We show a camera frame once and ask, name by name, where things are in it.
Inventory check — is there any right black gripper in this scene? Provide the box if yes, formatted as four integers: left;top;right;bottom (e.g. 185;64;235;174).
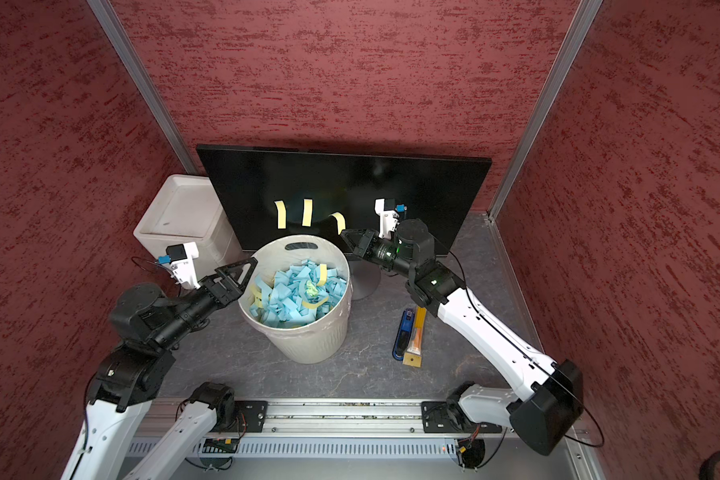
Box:
339;227;416;278

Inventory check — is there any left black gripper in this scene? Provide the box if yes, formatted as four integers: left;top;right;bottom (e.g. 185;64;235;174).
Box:
153;257;259;347

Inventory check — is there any yellow sticky note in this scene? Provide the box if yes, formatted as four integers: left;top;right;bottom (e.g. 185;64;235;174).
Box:
302;296;332;311
330;212;346;235
251;286;263;308
317;264;328;286
302;198;313;227
275;200;287;230

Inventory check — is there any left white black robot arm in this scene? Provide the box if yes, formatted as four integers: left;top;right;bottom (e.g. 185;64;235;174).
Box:
62;258;264;479

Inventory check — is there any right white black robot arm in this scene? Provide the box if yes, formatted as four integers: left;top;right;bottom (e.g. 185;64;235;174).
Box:
341;219;584;456

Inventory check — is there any black flat monitor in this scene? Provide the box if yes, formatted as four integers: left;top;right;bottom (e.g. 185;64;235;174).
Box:
196;145;492;256

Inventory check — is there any blue paper scraps pile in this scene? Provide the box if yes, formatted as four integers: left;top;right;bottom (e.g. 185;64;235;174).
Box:
248;260;348;329

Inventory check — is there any white plastic waste basket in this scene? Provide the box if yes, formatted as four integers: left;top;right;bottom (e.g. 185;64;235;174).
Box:
239;235;353;364

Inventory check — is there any white styrofoam box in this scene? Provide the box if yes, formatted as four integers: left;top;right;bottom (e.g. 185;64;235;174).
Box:
133;174;242;277

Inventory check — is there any blue utility knife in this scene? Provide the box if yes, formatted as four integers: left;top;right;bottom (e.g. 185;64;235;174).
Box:
392;308;415;361

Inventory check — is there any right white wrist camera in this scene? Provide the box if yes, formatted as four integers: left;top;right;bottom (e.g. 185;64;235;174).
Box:
374;198;407;239

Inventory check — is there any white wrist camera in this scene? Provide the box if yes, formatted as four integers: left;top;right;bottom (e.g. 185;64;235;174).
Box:
156;242;200;290
374;198;407;239

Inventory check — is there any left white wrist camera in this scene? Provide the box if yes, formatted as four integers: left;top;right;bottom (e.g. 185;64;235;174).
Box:
156;242;200;290

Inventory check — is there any orange handled scraper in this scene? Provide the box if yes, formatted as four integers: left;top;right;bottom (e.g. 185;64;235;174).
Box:
403;307;427;368

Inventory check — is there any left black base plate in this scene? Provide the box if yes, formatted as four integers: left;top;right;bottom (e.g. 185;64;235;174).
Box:
212;400;269;434

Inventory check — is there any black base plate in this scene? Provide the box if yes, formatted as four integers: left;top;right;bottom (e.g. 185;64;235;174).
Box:
212;400;269;434
421;401;503;435

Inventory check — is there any aluminium mounting rail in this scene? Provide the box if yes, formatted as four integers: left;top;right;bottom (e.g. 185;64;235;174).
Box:
125;397;577;439

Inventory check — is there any white perforated cable duct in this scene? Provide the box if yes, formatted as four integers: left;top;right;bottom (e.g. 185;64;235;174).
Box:
131;437;460;461

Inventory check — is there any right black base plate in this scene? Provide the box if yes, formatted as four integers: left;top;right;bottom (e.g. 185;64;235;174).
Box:
421;401;503;435

